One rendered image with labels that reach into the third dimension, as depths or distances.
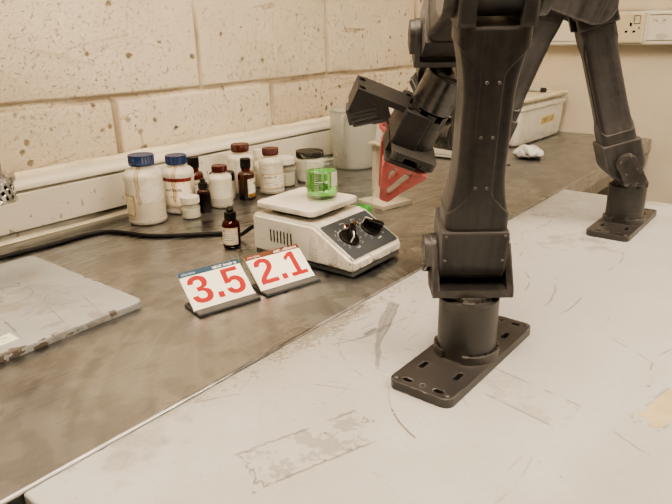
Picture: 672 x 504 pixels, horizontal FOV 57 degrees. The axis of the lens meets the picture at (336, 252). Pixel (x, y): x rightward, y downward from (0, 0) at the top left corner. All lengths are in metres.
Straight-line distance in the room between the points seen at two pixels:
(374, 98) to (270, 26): 0.81
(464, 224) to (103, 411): 0.39
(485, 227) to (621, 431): 0.22
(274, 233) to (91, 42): 0.56
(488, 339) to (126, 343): 0.41
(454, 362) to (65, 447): 0.38
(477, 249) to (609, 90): 0.57
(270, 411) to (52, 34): 0.87
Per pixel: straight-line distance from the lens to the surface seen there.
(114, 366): 0.72
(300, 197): 1.00
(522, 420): 0.61
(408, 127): 0.84
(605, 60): 1.14
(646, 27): 2.16
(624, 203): 1.18
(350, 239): 0.90
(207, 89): 1.48
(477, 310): 0.64
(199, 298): 0.82
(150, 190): 1.20
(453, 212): 0.61
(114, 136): 1.33
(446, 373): 0.64
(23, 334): 0.82
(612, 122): 1.15
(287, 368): 0.67
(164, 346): 0.74
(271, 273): 0.87
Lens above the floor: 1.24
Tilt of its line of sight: 20 degrees down
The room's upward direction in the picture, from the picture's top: 1 degrees counter-clockwise
